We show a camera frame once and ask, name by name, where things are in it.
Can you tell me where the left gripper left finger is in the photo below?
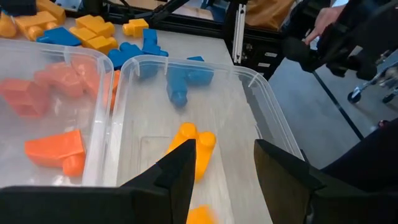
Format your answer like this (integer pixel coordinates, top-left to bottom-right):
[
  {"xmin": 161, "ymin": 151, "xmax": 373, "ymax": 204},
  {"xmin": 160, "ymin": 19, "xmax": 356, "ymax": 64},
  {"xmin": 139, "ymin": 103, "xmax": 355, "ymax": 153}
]
[{"xmin": 121, "ymin": 139, "xmax": 197, "ymax": 224}]

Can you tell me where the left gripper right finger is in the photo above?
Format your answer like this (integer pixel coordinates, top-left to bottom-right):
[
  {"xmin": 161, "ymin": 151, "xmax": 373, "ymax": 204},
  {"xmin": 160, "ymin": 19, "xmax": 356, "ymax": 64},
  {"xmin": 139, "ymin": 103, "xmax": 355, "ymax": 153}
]
[{"xmin": 254, "ymin": 139, "xmax": 325, "ymax": 224}]

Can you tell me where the yellow toy block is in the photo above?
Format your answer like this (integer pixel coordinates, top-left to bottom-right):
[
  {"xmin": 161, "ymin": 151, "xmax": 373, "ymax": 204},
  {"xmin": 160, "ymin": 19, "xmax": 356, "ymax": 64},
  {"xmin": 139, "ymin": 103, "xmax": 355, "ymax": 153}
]
[
  {"xmin": 36, "ymin": 0, "xmax": 67, "ymax": 25},
  {"xmin": 0, "ymin": 11, "xmax": 17, "ymax": 39},
  {"xmin": 68, "ymin": 26, "xmax": 119, "ymax": 56},
  {"xmin": 121, "ymin": 18, "xmax": 150, "ymax": 39},
  {"xmin": 167, "ymin": 122, "xmax": 218, "ymax": 182},
  {"xmin": 14, "ymin": 11, "xmax": 59, "ymax": 42},
  {"xmin": 75, "ymin": 14, "xmax": 116, "ymax": 38},
  {"xmin": 185, "ymin": 204, "xmax": 217, "ymax": 224}
]

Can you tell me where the clear plastic bin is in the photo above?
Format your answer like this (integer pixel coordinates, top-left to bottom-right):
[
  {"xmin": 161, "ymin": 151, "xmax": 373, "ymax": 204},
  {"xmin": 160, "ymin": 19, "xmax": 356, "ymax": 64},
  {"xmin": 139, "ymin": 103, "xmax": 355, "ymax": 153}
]
[
  {"xmin": 0, "ymin": 39, "xmax": 115, "ymax": 189},
  {"xmin": 102, "ymin": 55, "xmax": 304, "ymax": 224}
]

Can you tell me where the wheeled chair base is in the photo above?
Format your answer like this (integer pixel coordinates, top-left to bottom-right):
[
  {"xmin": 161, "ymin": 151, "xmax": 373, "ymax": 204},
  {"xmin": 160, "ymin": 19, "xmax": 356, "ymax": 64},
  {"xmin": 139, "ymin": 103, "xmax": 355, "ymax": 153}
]
[{"xmin": 346, "ymin": 49, "xmax": 398, "ymax": 105}]

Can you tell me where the white table mat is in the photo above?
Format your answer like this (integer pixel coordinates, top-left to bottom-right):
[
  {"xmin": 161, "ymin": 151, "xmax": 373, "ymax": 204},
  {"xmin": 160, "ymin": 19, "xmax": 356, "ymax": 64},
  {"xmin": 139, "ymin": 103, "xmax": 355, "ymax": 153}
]
[{"xmin": 0, "ymin": 17, "xmax": 274, "ymax": 224}]

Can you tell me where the silver aluminium profile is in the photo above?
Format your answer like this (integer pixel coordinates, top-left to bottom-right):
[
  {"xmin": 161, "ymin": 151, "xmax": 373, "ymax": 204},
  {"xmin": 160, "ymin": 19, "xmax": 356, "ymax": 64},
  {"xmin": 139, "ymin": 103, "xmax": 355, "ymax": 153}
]
[{"xmin": 232, "ymin": 2, "xmax": 247, "ymax": 65}]

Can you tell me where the person's hand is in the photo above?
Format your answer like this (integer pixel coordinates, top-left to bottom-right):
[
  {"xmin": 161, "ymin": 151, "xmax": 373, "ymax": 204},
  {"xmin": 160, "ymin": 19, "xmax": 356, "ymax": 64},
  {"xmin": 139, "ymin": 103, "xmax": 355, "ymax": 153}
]
[{"xmin": 303, "ymin": 5, "xmax": 346, "ymax": 46}]

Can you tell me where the person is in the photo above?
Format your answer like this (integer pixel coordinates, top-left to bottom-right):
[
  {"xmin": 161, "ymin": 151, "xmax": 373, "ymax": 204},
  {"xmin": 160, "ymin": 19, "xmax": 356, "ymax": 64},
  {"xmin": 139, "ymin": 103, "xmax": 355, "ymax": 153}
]
[{"xmin": 281, "ymin": 0, "xmax": 398, "ymax": 82}]

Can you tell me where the brown cardboard box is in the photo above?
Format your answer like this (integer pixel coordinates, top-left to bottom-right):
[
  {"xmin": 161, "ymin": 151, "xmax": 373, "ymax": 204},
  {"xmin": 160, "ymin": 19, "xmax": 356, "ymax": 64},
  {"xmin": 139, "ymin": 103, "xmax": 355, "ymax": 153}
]
[{"xmin": 244, "ymin": 0, "xmax": 295, "ymax": 31}]

